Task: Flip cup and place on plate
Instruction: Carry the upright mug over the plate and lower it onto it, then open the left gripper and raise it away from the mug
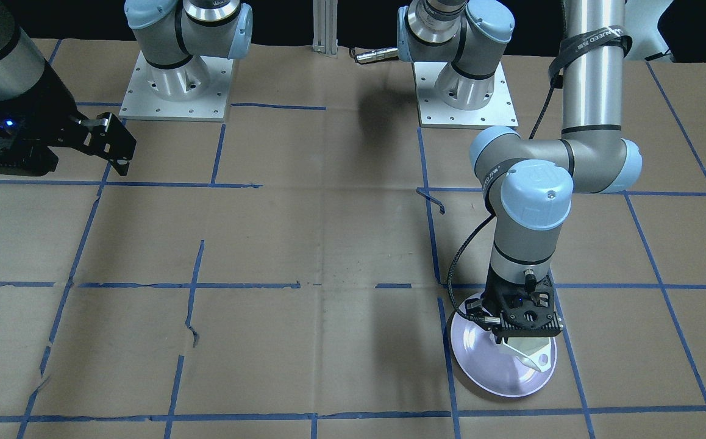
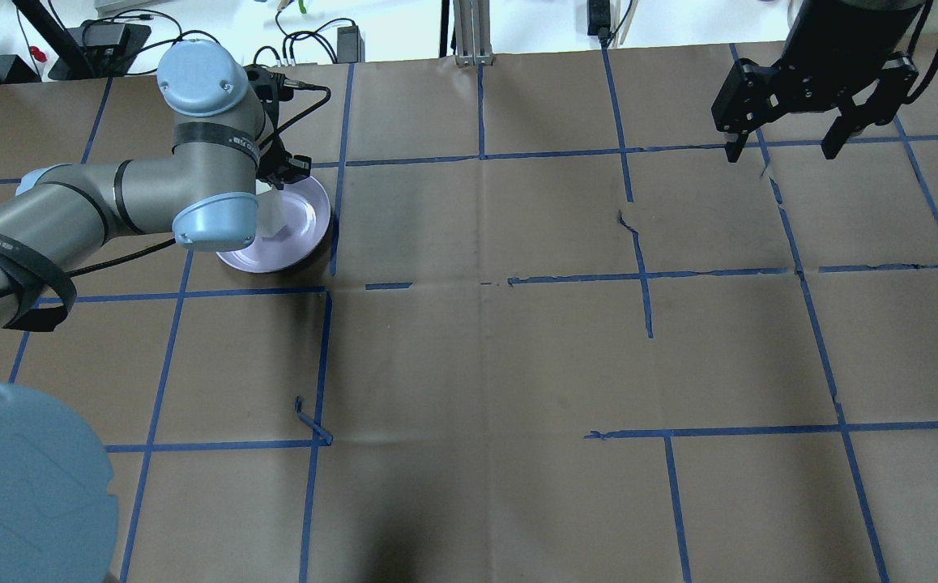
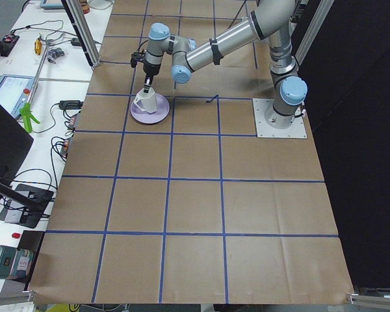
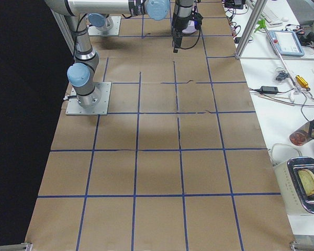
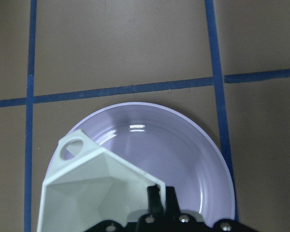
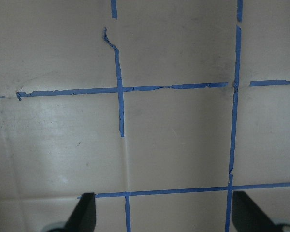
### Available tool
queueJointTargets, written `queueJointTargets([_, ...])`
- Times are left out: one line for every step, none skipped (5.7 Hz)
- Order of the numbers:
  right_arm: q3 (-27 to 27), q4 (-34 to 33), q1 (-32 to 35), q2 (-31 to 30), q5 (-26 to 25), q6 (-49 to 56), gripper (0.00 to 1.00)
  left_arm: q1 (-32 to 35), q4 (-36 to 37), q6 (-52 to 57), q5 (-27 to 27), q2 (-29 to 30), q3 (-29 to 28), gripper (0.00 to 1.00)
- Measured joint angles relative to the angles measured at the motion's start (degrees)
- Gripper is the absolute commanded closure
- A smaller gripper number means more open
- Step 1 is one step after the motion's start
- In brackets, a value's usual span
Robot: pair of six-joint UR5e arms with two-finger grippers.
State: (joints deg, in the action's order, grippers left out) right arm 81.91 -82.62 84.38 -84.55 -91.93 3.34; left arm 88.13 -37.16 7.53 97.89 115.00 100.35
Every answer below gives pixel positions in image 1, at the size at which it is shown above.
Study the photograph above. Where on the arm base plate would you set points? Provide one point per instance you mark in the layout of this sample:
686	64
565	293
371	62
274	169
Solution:
196	91
435	112

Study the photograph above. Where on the brown paper table cover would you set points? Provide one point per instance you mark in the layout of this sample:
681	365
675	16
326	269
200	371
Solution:
281	274

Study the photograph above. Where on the white faceted cup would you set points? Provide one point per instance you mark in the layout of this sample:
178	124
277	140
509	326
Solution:
532	352

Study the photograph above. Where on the aluminium frame post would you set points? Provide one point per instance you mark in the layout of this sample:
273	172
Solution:
325	14

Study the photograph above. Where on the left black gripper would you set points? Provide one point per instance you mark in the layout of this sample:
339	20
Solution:
494	293

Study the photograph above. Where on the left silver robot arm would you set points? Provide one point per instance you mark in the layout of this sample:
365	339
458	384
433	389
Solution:
527	184

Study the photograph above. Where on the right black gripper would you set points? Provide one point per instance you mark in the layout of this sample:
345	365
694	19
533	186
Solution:
49	100

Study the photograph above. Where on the lilac plate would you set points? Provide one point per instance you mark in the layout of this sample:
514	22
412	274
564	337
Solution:
479	356

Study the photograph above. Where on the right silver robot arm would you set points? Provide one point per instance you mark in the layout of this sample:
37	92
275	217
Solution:
170	34

